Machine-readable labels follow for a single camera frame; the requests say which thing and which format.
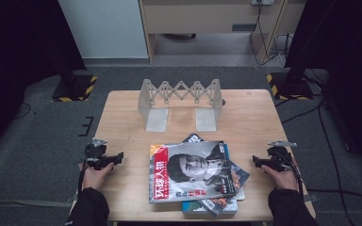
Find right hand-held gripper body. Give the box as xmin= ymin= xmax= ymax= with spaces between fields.
xmin=267 ymin=139 xmax=298 ymax=172

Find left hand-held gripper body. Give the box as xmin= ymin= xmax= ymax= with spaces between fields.
xmin=84 ymin=137 xmax=114 ymax=171

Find expandable metal bookend rack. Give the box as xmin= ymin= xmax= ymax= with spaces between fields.
xmin=137 ymin=78 xmax=224 ymax=133

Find grey portrait magazine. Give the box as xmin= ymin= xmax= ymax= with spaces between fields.
xmin=148 ymin=140 xmax=238 ymax=204

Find blue book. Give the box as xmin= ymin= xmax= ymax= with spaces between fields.
xmin=182 ymin=142 xmax=239 ymax=217

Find person's left hand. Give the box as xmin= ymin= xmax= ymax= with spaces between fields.
xmin=78 ymin=161 xmax=116 ymax=191

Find person's right hand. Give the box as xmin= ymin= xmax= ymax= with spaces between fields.
xmin=260 ymin=156 xmax=300 ymax=191

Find black floor tape mark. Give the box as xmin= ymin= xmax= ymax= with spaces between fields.
xmin=78 ymin=116 xmax=95 ymax=137

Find short grey tape strip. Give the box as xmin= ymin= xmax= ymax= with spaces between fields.
xmin=303 ymin=193 xmax=321 ymax=203

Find black yellow-striped stand base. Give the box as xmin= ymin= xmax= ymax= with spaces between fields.
xmin=50 ymin=70 xmax=98 ymax=103
xmin=266 ymin=67 xmax=315 ymax=102

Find long grey tape strip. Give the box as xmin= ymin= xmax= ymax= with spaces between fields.
xmin=0 ymin=193 xmax=76 ymax=209

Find black curtain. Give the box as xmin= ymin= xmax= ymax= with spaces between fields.
xmin=284 ymin=0 xmax=362 ymax=172
xmin=0 ymin=0 xmax=88 ymax=164

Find white cabinet panel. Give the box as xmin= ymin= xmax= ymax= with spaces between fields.
xmin=58 ymin=0 xmax=149 ymax=60

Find light wooden desk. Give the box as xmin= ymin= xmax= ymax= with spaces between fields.
xmin=138 ymin=0 xmax=306 ymax=64

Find white power strip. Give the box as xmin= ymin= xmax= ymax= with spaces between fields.
xmin=251 ymin=0 xmax=275 ymax=7

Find left hand-held gripper cable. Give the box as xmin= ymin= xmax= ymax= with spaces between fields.
xmin=77 ymin=147 xmax=89 ymax=193

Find hand-held gripper cable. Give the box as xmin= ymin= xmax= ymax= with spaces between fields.
xmin=77 ymin=147 xmax=89 ymax=193
xmin=281 ymin=150 xmax=305 ymax=196

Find right hand-held gripper cable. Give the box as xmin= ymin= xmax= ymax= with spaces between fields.
xmin=281 ymin=150 xmax=305 ymax=196

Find thin black floor cable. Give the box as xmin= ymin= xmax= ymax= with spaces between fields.
xmin=13 ymin=102 xmax=32 ymax=121

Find white cables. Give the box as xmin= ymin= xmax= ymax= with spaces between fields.
xmin=272 ymin=33 xmax=294 ymax=69

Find black hanging cable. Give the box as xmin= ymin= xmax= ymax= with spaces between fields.
xmin=249 ymin=4 xmax=286 ymax=67

